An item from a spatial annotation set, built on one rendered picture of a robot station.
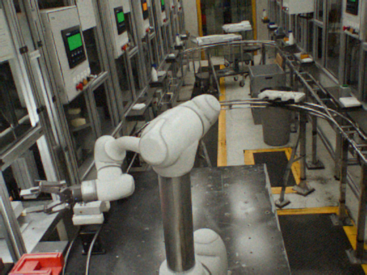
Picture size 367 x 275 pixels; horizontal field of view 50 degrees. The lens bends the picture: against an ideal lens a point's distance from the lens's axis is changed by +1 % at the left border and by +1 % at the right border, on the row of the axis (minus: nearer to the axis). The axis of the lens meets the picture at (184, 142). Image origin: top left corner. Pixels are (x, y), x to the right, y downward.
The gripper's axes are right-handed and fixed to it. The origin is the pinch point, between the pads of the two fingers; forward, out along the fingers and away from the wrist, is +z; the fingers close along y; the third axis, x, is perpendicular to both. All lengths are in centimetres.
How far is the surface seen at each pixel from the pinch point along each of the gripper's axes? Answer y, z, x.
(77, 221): -27.7, -13.8, -16.3
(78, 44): 38, -25, -89
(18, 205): -13.1, 9.5, -16.4
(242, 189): -44, -108, -40
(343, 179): -73, -198, -67
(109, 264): -43, -26, 0
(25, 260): -14.7, 3.3, 17.2
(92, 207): -21.1, -22.1, -16.7
